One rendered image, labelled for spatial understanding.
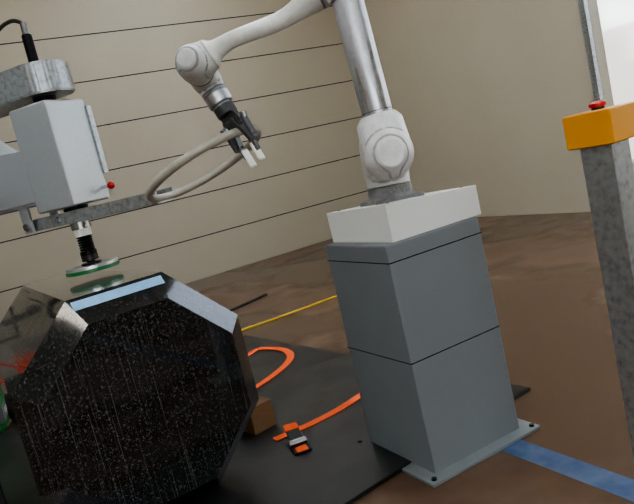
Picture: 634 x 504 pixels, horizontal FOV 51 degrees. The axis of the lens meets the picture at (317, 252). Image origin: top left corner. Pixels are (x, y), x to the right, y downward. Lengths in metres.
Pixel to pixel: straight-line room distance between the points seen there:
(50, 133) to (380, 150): 1.34
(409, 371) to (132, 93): 6.31
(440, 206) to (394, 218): 0.19
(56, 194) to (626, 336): 2.09
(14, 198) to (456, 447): 1.98
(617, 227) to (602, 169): 0.14
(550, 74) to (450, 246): 4.79
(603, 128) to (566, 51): 5.17
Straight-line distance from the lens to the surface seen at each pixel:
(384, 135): 2.05
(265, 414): 2.99
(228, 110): 2.32
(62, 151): 2.78
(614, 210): 1.68
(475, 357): 2.37
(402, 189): 2.30
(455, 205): 2.29
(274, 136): 8.57
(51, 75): 2.84
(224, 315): 2.50
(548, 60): 6.93
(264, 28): 2.31
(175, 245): 8.01
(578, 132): 1.66
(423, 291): 2.20
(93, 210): 2.76
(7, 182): 3.00
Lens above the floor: 1.13
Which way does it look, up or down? 8 degrees down
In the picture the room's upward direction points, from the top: 13 degrees counter-clockwise
